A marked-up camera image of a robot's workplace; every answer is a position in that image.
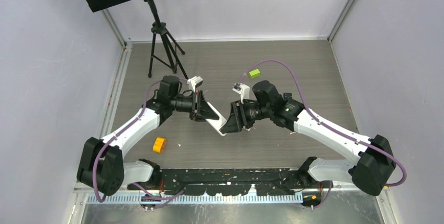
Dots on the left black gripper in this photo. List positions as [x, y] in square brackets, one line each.
[202, 111]

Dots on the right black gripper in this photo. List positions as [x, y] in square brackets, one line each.
[237, 119]

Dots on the white remote control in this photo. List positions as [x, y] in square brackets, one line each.
[219, 123]

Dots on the black remote control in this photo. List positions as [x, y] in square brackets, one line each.
[287, 96]

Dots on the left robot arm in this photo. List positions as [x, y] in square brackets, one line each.
[102, 165]

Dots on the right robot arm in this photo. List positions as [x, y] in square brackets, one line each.
[367, 162]

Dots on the green block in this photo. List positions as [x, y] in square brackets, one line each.
[254, 73]

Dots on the yellow toy block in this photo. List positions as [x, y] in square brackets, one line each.
[159, 145]

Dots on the black tripod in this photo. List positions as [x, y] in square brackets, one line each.
[170, 44]

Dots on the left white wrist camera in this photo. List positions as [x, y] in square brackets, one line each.
[194, 82]

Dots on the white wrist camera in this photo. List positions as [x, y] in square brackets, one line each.
[243, 90]
[194, 82]

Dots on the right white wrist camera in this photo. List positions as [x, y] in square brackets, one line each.
[243, 90]

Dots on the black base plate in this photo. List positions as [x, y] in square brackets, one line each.
[231, 182]

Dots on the white cable duct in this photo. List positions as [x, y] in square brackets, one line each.
[250, 198]

